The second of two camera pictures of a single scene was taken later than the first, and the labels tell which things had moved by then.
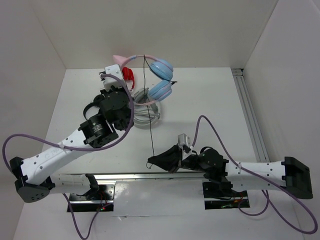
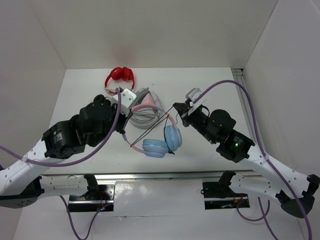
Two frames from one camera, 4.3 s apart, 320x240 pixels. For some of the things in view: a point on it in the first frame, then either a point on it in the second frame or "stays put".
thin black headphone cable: [144, 57] to [151, 129]
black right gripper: [170, 159] to [182, 107]
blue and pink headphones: [161, 68] to [172, 136]
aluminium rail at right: [259, 147] stays put
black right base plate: [220, 195] stays put
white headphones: [146, 112] stays put
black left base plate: [102, 198] stays put
